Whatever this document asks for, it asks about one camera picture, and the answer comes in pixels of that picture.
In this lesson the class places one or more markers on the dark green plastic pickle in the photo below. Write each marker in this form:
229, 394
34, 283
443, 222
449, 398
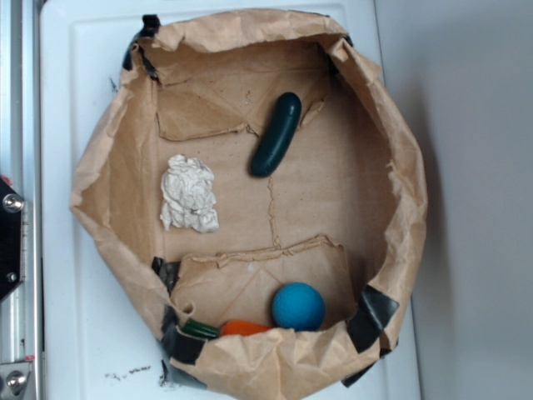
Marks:
278, 136

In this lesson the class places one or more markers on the brown paper bag liner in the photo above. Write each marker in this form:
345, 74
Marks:
206, 88

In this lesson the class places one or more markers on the crumpled white paper ball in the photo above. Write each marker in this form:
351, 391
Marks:
188, 199

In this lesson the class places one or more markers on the blue foam ball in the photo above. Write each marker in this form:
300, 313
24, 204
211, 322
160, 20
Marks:
298, 306

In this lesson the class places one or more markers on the orange plastic carrot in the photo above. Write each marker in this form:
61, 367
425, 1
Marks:
232, 327

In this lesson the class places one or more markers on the black mounting bracket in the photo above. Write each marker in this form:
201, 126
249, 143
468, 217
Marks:
12, 206

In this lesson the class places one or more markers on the aluminium frame rail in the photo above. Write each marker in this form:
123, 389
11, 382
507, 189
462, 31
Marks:
21, 313

